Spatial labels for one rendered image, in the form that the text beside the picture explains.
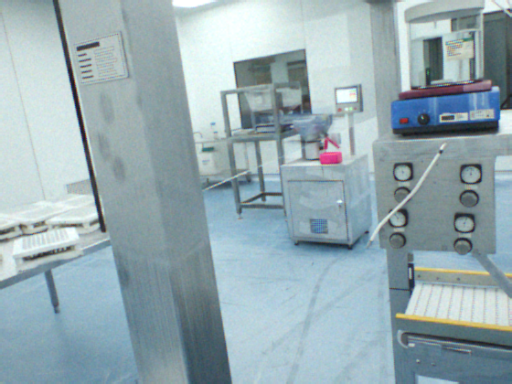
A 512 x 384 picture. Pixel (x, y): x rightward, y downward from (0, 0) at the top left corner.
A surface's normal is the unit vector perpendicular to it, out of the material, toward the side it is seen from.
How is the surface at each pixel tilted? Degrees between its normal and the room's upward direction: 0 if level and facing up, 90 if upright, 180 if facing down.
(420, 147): 90
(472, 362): 90
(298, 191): 90
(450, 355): 90
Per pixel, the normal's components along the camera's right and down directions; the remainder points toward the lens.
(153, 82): 0.88, -0.01
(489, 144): -0.46, 0.25
